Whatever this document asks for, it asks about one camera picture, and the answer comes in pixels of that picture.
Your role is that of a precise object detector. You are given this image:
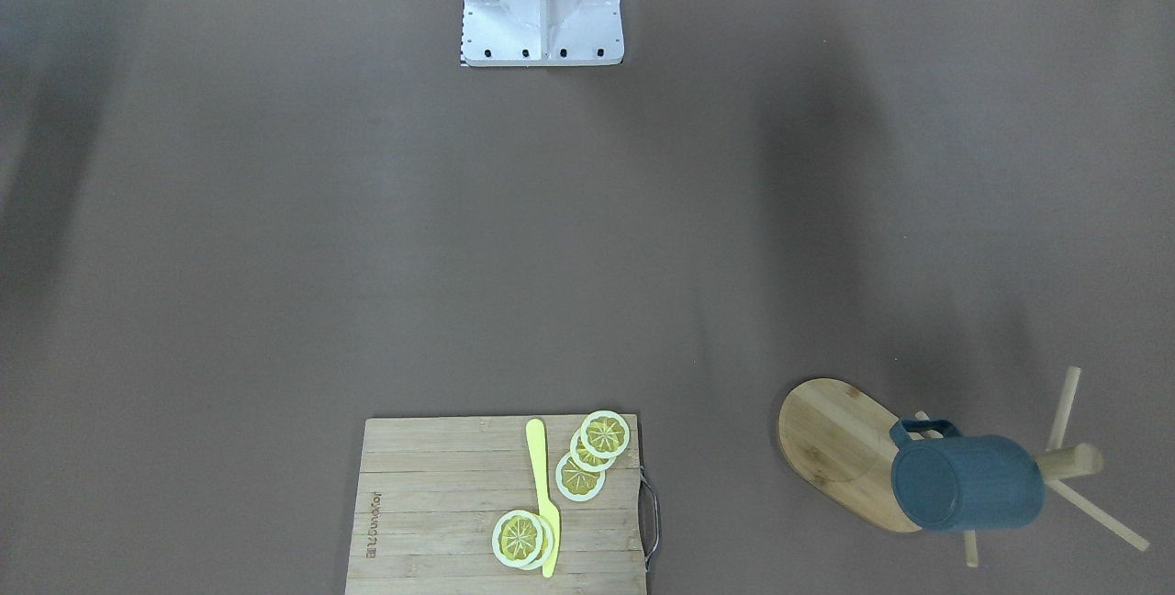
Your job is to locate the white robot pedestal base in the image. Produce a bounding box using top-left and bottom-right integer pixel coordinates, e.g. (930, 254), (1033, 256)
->
(459, 0), (625, 68)

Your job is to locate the yellow plastic knife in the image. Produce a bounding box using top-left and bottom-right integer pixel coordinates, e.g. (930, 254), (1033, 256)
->
(525, 417), (562, 579)

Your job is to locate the dark teal mug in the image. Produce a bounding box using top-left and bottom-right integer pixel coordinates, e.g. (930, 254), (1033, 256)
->
(889, 417), (1046, 533)

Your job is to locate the wooden cup storage rack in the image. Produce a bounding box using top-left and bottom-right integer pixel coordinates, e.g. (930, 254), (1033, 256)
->
(777, 365), (1150, 568)

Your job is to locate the wooden cutting board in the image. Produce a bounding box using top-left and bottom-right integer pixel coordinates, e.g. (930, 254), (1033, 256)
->
(345, 412), (657, 594)

